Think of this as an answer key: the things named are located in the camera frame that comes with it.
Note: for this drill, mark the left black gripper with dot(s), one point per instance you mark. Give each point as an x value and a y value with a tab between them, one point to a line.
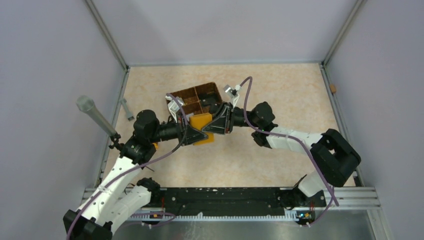
188	135

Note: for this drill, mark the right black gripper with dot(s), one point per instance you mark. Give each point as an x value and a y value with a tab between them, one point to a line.
223	122

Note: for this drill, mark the orange leather card holder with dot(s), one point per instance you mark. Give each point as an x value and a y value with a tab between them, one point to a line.
199	121

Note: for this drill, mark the brown wicker divided basket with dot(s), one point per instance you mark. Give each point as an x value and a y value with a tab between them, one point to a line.
200	98

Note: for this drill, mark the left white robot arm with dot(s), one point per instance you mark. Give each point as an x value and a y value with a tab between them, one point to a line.
100	216

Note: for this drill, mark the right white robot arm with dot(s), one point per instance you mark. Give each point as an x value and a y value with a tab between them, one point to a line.
333	158

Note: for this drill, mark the grey plastic tool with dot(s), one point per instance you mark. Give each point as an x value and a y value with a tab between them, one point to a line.
128	113

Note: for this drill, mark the black microphone tripod stand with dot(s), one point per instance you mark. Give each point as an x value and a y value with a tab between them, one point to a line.
115	142

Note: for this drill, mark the silver microphone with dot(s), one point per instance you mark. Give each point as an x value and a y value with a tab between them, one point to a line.
87	106

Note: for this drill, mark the small wooden block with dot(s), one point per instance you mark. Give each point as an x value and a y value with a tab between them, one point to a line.
332	88

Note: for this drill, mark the white perforated cable tray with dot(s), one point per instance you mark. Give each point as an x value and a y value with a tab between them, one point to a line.
288	217

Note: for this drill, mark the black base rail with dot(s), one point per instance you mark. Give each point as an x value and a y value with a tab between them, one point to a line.
232	201

